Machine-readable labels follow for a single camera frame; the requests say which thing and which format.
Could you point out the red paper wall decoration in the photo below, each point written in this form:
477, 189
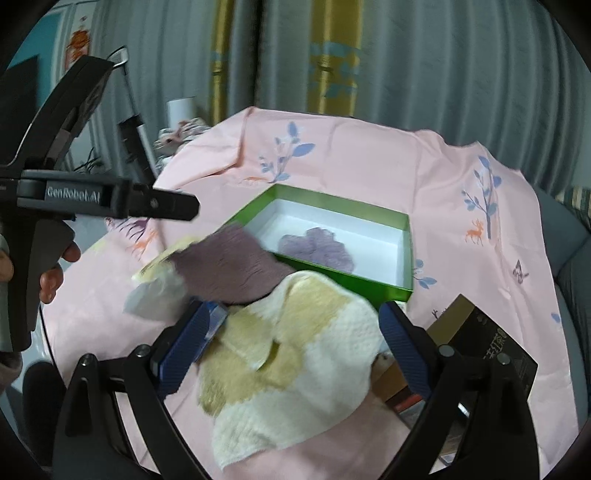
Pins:
78, 44

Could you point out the white tissue sheet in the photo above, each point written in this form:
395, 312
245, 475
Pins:
161, 297

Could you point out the white paper roll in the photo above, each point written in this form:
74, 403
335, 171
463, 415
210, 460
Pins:
180, 110

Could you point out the person's left hand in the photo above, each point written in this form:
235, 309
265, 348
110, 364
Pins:
50, 281

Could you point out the pink printed tablecloth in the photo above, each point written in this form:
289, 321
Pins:
476, 231

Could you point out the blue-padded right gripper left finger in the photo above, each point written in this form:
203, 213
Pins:
186, 341

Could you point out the green cardboard box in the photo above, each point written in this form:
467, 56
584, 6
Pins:
378, 240

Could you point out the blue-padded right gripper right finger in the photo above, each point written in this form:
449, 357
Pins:
411, 345

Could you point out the crumpled pink cloth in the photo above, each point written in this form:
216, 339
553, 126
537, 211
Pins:
170, 140

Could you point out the purple scrunchie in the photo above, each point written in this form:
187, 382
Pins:
317, 246

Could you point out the gold black gift box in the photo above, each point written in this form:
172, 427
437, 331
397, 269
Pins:
480, 367

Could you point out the purple grey plush towel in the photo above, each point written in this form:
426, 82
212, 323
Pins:
229, 266

